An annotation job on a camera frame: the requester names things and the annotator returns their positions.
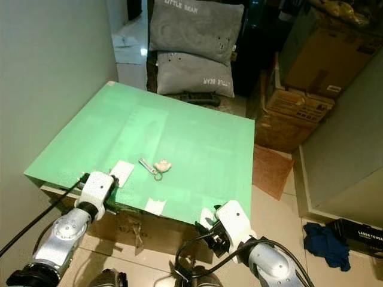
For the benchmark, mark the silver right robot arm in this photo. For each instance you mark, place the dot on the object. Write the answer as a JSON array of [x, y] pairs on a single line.
[[272, 263]]

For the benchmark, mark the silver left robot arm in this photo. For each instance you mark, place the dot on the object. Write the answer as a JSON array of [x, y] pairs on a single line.
[[67, 230]]

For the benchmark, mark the small white paper label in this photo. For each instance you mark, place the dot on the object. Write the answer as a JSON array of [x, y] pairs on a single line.
[[206, 215], [154, 206]]

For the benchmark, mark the large white paper label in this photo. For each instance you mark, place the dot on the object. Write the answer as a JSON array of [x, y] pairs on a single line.
[[122, 171]]

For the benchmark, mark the cardboard box under table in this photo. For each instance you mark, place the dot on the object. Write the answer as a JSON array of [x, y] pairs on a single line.
[[143, 230]]

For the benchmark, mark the robot right leg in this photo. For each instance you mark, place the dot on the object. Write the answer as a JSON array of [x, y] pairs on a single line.
[[190, 278]]

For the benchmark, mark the silver key with white charm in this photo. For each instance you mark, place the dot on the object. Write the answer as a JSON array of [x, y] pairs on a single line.
[[161, 165]]

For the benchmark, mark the brown floor mat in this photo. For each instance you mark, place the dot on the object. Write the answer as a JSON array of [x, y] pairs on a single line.
[[272, 170]]

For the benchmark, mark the green table mat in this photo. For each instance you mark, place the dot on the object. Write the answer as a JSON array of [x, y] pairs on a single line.
[[173, 134]]

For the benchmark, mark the low brown cardboard box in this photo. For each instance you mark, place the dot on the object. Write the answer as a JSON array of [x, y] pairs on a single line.
[[278, 128]]

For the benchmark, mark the blue cloth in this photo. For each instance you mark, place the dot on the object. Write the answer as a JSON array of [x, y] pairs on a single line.
[[326, 245]]

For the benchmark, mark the printed cardboard box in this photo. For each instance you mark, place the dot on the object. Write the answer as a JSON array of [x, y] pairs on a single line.
[[299, 103]]

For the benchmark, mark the small grey bear pillow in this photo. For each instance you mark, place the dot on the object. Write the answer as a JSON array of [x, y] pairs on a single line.
[[191, 76]]

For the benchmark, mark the black laser toner box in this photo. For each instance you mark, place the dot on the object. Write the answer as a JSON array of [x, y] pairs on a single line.
[[359, 234]]

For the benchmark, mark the white cabinet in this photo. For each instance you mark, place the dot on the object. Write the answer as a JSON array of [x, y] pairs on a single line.
[[347, 161]]

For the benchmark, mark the large grey bear pillow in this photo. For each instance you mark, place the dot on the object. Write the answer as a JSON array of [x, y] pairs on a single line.
[[194, 27]]

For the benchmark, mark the large plain cardboard box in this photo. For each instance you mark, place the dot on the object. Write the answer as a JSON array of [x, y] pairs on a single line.
[[329, 54]]

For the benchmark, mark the yellow items on box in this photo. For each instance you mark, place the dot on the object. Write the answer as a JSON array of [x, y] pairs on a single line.
[[341, 9]]

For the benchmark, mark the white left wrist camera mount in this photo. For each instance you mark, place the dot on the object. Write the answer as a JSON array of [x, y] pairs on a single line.
[[97, 187]]

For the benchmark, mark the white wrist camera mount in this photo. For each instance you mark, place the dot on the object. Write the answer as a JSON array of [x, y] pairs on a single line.
[[97, 187], [236, 221]]

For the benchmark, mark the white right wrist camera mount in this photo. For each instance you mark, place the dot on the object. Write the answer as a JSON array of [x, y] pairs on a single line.
[[236, 221]]

